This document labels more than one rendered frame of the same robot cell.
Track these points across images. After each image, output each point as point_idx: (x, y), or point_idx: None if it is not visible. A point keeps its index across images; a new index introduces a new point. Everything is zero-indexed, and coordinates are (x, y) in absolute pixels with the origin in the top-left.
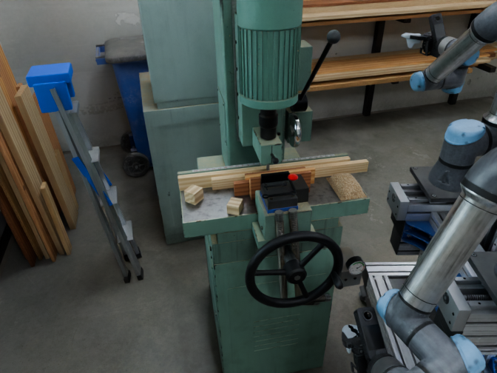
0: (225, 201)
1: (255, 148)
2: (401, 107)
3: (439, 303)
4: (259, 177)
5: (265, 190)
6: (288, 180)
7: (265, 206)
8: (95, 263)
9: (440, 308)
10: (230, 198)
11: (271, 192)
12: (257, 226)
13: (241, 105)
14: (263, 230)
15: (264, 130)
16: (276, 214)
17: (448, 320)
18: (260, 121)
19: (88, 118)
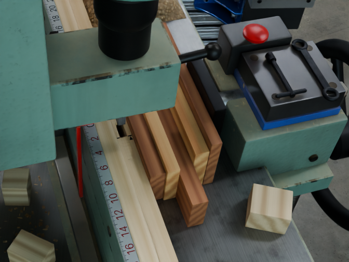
0: (231, 246)
1: (99, 113)
2: None
3: (274, 2)
4: (206, 122)
5: (300, 95)
6: (235, 54)
7: (326, 112)
8: None
9: (279, 6)
10: (215, 234)
11: (307, 84)
12: (281, 180)
13: (44, 49)
14: (325, 152)
15: (149, 28)
16: (345, 95)
17: (304, 1)
18: (147, 11)
19: None
